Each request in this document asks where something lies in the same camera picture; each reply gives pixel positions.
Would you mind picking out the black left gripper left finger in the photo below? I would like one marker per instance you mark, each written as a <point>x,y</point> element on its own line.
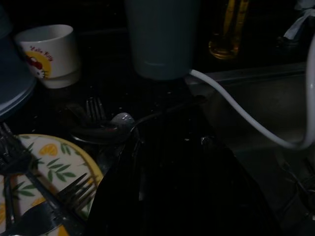
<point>118,196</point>

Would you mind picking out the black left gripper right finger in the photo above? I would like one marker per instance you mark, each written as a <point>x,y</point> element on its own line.
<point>187,186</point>

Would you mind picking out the steel fork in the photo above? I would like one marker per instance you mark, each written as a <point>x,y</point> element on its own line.
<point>76,189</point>
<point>95,111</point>
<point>13,151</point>

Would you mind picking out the lemon pattern plate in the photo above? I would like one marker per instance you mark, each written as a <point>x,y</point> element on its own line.
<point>64,162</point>

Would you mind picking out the steel spoon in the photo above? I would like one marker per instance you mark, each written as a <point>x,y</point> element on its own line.
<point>123,120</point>

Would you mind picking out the steel table knife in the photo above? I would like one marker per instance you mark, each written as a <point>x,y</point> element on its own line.
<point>44,219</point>

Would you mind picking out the stainless steel sink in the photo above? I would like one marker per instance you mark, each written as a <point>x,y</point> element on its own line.
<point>265,115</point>

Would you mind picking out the grey canister dispenser red label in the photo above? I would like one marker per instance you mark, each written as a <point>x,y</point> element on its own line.
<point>162,37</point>

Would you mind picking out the pale blue plate stack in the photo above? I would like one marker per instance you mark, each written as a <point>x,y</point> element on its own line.
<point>12,81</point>

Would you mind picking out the yellow oil glass bottle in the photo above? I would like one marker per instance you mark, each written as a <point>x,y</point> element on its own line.
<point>227,32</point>

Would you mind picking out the white Hello Kitty cup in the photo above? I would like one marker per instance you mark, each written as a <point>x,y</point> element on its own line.
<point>54,49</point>

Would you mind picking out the white tie on faucet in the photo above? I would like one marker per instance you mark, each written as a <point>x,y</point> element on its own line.
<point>296,24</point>

